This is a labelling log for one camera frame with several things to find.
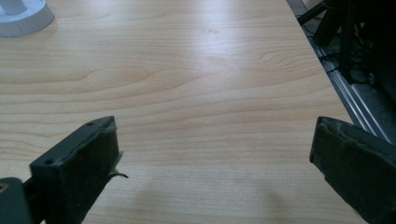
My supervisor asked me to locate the aluminium frame rail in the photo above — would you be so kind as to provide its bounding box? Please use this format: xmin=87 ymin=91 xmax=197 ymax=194
xmin=311 ymin=40 xmax=394 ymax=145

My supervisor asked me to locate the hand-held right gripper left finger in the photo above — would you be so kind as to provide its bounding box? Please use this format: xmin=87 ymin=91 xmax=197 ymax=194
xmin=29 ymin=115 xmax=129 ymax=224

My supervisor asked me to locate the black metal stand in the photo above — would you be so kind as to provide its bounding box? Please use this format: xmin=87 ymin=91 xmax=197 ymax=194
xmin=297 ymin=0 xmax=396 ymax=101

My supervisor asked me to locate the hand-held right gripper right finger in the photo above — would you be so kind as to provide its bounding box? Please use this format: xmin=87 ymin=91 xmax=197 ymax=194
xmin=309 ymin=116 xmax=396 ymax=224

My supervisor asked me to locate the white round stand base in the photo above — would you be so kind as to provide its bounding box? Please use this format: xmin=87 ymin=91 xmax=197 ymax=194
xmin=0 ymin=0 xmax=56 ymax=38

